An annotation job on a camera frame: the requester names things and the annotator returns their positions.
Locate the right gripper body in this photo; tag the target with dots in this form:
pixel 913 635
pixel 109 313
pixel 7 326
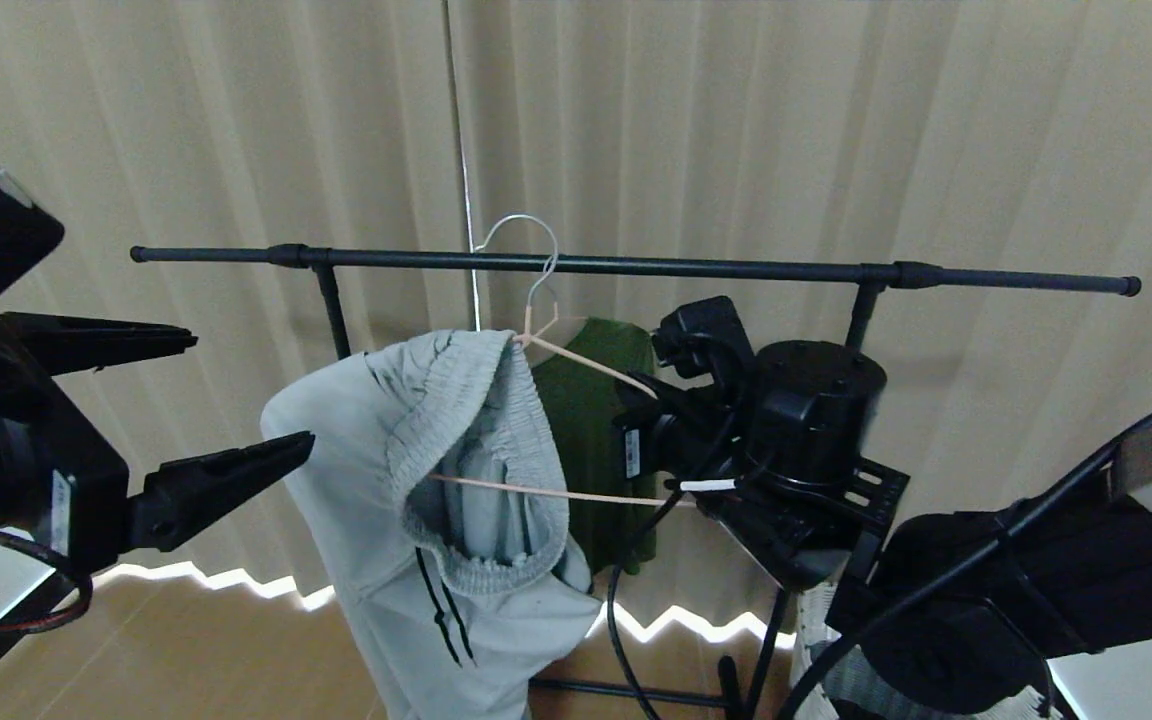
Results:
pixel 686 440

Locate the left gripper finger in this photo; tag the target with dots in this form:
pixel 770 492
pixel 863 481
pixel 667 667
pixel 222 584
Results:
pixel 86 345
pixel 206 490

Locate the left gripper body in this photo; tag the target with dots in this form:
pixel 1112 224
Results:
pixel 16 450

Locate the green printed shirt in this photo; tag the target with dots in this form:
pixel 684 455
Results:
pixel 606 430

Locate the pink clothes hanger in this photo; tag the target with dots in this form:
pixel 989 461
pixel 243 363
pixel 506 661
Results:
pixel 568 320
pixel 556 491

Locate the pale grey garment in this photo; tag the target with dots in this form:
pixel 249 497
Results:
pixel 356 480

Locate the black clothes rack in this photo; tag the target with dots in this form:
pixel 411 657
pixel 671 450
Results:
pixel 686 267

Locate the white laundry basket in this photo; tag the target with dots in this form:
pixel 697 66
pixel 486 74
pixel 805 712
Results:
pixel 811 640

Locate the beige curtain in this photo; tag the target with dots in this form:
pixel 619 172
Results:
pixel 836 120

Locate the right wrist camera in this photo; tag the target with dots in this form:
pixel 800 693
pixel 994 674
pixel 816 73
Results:
pixel 706 335

